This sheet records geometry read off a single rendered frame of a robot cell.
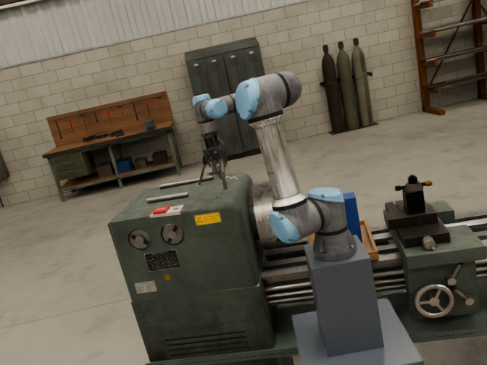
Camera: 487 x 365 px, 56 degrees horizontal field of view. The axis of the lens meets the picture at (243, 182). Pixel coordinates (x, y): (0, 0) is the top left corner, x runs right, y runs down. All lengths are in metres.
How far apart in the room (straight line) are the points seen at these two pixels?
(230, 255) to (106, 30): 7.15
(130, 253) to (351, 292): 0.97
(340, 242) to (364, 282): 0.16
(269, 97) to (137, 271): 1.05
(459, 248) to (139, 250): 1.31
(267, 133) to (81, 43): 7.58
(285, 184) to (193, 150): 7.31
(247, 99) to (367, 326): 0.88
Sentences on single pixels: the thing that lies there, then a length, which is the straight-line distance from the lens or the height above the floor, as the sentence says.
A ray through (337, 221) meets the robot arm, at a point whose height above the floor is 1.23.
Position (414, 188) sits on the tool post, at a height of 1.13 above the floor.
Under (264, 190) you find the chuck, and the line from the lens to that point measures 2.04.
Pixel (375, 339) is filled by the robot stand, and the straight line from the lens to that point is 1.74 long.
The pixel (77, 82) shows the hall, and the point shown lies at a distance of 8.87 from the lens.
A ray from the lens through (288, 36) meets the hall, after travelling 8.69.
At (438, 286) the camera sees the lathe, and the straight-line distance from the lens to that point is 2.04.
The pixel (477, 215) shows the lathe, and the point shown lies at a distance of 2.42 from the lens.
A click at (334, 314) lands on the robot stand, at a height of 0.91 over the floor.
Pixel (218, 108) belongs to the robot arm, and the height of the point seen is 1.64.
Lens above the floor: 1.83
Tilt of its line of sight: 16 degrees down
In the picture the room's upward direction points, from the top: 13 degrees counter-clockwise
